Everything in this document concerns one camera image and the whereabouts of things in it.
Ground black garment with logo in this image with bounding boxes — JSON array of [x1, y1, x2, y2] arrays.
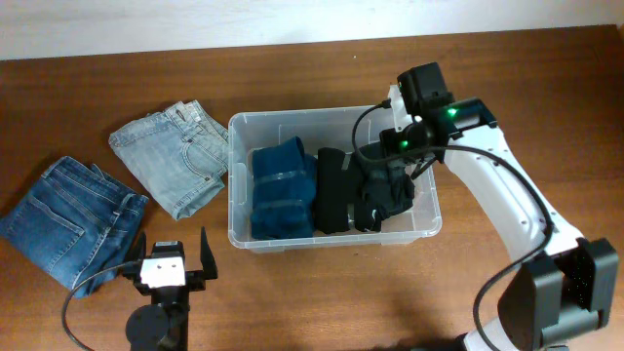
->
[[314, 147, 381, 234]]

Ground black garment taped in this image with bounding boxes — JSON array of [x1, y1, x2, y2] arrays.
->
[[347, 152, 414, 230]]

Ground light blue jeans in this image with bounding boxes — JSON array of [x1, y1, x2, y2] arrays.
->
[[108, 100, 229, 220]]

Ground dark blue folded jeans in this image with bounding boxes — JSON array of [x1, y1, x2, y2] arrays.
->
[[1, 156, 148, 298]]

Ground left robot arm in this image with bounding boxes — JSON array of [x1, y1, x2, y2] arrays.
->
[[122, 230, 218, 351]]

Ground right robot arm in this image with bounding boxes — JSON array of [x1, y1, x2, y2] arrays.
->
[[380, 62, 619, 350]]

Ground clear plastic storage container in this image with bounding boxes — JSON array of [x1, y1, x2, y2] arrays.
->
[[228, 106, 443, 253]]

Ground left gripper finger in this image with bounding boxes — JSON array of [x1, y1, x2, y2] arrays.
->
[[127, 231, 146, 263], [200, 226, 217, 280]]

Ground teal blue garment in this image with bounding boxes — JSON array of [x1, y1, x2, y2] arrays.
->
[[251, 136, 317, 240]]

